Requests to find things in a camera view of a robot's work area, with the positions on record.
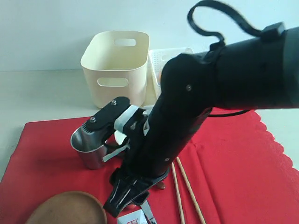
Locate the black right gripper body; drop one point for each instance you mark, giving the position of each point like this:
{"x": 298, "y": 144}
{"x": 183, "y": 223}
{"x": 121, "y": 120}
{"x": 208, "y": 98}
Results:
{"x": 128, "y": 188}

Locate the red sausage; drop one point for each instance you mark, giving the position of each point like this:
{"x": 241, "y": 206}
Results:
{"x": 131, "y": 206}

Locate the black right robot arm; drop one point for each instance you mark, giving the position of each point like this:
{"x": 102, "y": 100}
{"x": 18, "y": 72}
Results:
{"x": 260, "y": 73}

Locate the steel table knife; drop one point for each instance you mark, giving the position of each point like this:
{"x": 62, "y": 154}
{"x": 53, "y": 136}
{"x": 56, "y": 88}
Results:
{"x": 148, "y": 213}

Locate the white red milk carton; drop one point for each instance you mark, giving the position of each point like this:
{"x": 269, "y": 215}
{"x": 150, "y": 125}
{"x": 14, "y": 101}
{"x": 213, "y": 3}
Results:
{"x": 136, "y": 217}

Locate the dark wooden spoon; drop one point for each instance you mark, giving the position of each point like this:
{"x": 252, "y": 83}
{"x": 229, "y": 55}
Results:
{"x": 160, "y": 185}

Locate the stainless steel cup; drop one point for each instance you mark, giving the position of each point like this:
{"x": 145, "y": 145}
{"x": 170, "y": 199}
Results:
{"x": 90, "y": 147}

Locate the right wooden chopstick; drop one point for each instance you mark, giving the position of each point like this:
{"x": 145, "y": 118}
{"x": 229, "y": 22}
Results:
{"x": 190, "y": 190}

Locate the wooden chopstick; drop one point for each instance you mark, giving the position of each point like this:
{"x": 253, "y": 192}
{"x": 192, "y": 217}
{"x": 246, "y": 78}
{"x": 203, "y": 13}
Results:
{"x": 181, "y": 212}
{"x": 190, "y": 190}

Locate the left wooden chopstick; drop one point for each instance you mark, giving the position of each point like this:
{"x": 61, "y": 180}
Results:
{"x": 181, "y": 212}

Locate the brown wooden plate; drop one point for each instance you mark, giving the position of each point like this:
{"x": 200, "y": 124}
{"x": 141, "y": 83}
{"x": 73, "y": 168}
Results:
{"x": 72, "y": 207}

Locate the cream plastic storage bin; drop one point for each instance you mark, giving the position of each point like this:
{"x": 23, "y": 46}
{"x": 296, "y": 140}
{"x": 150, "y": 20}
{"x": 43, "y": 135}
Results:
{"x": 115, "y": 64}

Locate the white perforated plastic basket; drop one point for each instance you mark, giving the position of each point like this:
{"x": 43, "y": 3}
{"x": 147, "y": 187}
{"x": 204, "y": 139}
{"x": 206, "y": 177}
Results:
{"x": 158, "y": 58}

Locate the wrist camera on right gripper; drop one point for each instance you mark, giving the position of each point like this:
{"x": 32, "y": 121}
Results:
{"x": 105, "y": 121}

